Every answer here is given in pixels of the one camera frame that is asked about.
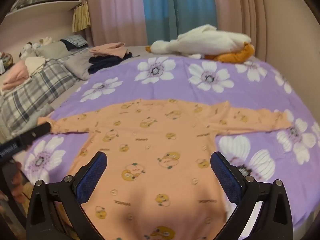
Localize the grey fleece blanket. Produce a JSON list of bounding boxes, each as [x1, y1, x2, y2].
[[32, 104, 55, 123]]

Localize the grey-green pillow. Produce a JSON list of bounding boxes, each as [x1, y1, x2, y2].
[[35, 41, 73, 59]]

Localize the plaid quilt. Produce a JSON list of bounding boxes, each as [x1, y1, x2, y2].
[[0, 59, 83, 135]]

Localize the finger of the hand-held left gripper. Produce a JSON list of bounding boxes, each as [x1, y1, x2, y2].
[[27, 121, 53, 142]]

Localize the striped pillow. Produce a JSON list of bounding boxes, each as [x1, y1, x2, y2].
[[60, 34, 88, 50]]

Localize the grey pillow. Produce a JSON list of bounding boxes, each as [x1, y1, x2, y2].
[[64, 51, 94, 80]]

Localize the pink folded towel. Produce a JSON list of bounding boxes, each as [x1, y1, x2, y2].
[[2, 60, 32, 90]]

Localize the small plush toys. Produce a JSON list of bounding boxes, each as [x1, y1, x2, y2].
[[19, 37, 54, 60]]

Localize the cream folded cloth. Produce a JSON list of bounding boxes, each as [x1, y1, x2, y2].
[[25, 56, 47, 77]]

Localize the pink folded clothes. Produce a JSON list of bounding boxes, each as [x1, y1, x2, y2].
[[89, 42, 129, 58]]

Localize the purple floral blanket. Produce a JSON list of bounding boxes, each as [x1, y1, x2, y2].
[[24, 55, 320, 233]]

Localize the navy folded clothes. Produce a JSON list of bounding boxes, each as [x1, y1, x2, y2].
[[88, 52, 133, 74]]

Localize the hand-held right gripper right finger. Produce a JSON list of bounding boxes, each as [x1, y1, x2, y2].
[[210, 151, 293, 240]]

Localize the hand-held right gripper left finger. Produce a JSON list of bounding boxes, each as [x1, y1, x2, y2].
[[26, 151, 118, 240]]

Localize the orange printed baby shirt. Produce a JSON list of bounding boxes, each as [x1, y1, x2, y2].
[[47, 99, 292, 240]]

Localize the white goose plush toy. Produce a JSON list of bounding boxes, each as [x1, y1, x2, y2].
[[146, 24, 255, 63]]

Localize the pink curtain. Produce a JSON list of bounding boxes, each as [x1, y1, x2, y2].
[[85, 0, 148, 47], [211, 0, 275, 45]]

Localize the blue curtain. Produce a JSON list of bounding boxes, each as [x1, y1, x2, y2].
[[141, 0, 218, 47]]

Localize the yellow fringed hanging cloth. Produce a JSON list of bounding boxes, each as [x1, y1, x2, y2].
[[72, 2, 91, 33]]

